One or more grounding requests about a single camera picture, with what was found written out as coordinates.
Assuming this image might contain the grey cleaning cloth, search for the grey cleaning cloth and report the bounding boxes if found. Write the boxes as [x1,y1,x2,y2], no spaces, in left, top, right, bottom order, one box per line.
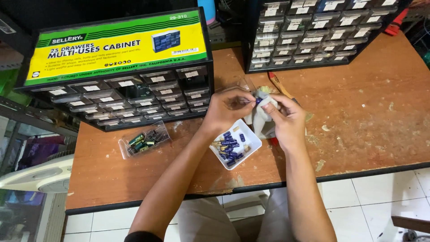
[243,90,281,140]

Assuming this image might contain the person's left hand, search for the person's left hand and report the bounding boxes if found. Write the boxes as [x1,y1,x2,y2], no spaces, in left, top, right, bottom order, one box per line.
[202,87,257,132]

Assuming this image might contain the heap of green black capacitors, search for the heap of green black capacitors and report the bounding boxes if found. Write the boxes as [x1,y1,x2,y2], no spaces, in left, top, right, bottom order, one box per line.
[128,130,169,154]

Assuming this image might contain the pile of blue capacitors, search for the pile of blue capacitors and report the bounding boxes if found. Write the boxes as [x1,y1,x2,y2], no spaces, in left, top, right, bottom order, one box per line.
[212,127,252,167]

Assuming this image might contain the red tool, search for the red tool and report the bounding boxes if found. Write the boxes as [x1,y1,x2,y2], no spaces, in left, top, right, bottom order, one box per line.
[384,8,410,36]

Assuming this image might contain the white electric fan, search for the white electric fan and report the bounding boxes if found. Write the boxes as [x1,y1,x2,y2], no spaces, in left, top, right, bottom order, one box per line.
[0,154,74,194]

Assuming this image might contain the wooden stool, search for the wooden stool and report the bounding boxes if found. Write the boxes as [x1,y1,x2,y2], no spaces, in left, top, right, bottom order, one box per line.
[391,216,430,235]

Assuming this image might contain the empty clear plastic drawer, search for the empty clear plastic drawer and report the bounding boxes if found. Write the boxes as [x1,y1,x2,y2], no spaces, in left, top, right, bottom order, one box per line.
[215,77,256,95]

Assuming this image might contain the person's right hand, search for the person's right hand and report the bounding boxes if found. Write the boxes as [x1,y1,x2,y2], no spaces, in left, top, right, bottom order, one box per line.
[261,94,307,152]

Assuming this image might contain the blue bottle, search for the blue bottle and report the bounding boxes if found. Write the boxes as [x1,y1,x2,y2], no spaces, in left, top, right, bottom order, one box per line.
[198,0,216,25]

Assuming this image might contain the black drawer cabinet yellow label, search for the black drawer cabinet yellow label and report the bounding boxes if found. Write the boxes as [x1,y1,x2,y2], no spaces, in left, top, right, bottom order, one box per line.
[14,7,215,132]

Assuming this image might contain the person's grey trousers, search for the person's grey trousers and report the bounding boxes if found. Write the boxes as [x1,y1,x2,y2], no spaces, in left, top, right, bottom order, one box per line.
[177,188,324,242]

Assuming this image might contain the metal shelf rack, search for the metal shelf rack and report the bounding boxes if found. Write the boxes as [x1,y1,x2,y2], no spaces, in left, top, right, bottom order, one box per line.
[0,40,79,175]

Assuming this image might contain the red wooden handle brush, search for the red wooden handle brush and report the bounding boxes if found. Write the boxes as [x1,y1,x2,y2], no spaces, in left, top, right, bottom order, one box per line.
[268,71,314,122]

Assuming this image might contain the black parts drawer cabinet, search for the black parts drawer cabinet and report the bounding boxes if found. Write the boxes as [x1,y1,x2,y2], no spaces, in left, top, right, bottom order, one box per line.
[243,0,409,74]

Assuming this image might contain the white square tray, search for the white square tray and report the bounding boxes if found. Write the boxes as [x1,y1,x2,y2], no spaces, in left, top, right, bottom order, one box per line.
[209,119,262,171]

